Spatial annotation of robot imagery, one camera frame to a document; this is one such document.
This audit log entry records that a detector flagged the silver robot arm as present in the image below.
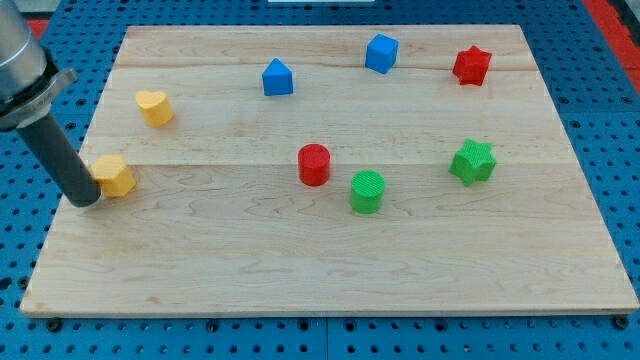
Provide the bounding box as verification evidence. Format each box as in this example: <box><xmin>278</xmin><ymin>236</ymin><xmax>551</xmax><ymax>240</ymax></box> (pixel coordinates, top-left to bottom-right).
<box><xmin>1</xmin><ymin>0</ymin><xmax>77</xmax><ymax>132</ymax></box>

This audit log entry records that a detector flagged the yellow heart block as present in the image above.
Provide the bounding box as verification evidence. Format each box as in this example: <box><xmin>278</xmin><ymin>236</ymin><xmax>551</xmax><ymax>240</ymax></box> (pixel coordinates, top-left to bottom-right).
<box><xmin>135</xmin><ymin>90</ymin><xmax>174</xmax><ymax>127</ymax></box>

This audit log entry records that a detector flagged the light wooden board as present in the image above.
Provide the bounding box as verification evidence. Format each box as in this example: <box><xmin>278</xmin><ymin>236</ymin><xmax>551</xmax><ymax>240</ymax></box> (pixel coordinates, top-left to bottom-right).
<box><xmin>21</xmin><ymin>25</ymin><xmax>639</xmax><ymax>318</ymax></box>

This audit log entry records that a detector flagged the red cylinder block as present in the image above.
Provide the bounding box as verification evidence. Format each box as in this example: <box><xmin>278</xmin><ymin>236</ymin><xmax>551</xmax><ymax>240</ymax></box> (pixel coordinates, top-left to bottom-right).
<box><xmin>298</xmin><ymin>143</ymin><xmax>331</xmax><ymax>186</ymax></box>

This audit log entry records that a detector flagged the green cylinder block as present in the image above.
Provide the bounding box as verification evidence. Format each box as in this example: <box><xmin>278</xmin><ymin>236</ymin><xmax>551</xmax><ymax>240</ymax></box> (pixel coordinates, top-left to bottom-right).
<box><xmin>350</xmin><ymin>169</ymin><xmax>386</xmax><ymax>214</ymax></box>

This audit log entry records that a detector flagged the blue triangle block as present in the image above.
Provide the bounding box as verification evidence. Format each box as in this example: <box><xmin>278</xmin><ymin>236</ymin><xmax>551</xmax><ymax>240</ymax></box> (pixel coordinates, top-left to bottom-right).
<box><xmin>262</xmin><ymin>58</ymin><xmax>294</xmax><ymax>96</ymax></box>

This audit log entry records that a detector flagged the blue cube block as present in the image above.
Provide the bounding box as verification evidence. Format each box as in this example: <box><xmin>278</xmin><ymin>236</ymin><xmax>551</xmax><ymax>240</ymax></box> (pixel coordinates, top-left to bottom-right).
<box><xmin>365</xmin><ymin>34</ymin><xmax>399</xmax><ymax>74</ymax></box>

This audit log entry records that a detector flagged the green star block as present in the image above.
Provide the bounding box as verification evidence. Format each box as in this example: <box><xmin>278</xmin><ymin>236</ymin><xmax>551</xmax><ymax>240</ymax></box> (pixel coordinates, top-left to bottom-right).
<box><xmin>449</xmin><ymin>138</ymin><xmax>497</xmax><ymax>186</ymax></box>

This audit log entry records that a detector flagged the red star block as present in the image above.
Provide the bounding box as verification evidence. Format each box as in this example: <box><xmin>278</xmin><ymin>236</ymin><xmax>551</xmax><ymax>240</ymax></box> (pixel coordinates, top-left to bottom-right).
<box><xmin>452</xmin><ymin>45</ymin><xmax>492</xmax><ymax>86</ymax></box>

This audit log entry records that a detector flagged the yellow hexagon block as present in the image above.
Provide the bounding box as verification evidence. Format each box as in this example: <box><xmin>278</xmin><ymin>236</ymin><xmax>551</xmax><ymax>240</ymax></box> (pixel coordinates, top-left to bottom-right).
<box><xmin>91</xmin><ymin>155</ymin><xmax>136</xmax><ymax>198</ymax></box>

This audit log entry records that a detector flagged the dark grey pointer rod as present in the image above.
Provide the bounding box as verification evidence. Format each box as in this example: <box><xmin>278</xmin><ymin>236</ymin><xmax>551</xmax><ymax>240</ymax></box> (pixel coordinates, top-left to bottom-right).
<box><xmin>16</xmin><ymin>113</ymin><xmax>101</xmax><ymax>207</ymax></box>

